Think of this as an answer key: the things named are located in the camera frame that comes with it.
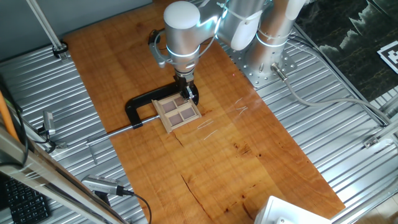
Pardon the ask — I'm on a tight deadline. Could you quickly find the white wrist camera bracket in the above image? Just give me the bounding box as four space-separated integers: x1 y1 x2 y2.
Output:
148 29 171 68

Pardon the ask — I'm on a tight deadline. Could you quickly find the white plastic box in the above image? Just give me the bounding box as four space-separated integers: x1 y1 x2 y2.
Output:
254 195 333 224

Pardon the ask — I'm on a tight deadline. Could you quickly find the thick grey cable with connector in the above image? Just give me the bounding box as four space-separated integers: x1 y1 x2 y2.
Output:
270 62 392 125

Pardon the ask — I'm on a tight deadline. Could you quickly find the black C-clamp with steel screw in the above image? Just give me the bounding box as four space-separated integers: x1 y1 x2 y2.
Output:
86 81 200 166

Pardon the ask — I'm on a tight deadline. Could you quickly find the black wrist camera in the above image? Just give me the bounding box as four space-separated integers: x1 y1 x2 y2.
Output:
148 29 165 46

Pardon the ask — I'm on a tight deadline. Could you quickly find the black keyboard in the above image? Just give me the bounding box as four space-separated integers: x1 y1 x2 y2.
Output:
3 177 52 224

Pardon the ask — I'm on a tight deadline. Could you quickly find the aluminium corner bracket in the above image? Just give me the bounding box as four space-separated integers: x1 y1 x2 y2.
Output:
362 134 379 149

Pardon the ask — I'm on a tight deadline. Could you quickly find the small wooden window sash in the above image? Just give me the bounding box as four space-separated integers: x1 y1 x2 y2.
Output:
172 95 191 109
179 106 198 121

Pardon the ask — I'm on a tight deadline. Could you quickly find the dark printed poster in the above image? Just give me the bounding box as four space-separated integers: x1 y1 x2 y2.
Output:
295 0 398 102

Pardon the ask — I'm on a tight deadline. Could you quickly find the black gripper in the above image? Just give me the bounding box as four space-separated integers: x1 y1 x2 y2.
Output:
174 74 196 101

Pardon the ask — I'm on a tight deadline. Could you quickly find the aluminium frame beam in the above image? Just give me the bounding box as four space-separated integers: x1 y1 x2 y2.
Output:
0 127 128 224

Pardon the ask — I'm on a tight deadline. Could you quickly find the long wooden board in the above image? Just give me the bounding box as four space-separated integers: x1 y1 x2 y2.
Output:
63 0 346 224

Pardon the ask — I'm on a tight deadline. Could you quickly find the aluminium camera pole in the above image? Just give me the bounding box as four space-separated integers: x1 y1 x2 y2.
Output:
26 0 69 60

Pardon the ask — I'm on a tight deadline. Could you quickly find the black camera cable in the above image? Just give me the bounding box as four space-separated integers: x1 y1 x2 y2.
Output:
123 189 153 224

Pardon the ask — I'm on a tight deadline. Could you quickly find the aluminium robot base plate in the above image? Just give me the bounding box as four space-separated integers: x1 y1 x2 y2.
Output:
228 43 298 90

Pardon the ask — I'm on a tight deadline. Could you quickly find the small silver camera with mount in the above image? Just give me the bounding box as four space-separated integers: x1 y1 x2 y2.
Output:
37 110 68 150

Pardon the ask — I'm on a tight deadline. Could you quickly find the miniature wooden window frame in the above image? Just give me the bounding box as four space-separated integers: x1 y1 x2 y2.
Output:
151 92 202 134

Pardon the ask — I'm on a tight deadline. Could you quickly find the black white fiducial marker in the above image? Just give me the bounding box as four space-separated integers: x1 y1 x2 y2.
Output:
376 40 398 75

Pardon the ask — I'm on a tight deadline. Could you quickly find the orange tube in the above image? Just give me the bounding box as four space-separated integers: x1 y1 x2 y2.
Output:
0 90 19 142

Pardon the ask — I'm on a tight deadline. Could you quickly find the ribbed silver camera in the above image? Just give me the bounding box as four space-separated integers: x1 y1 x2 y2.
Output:
81 174 134 197

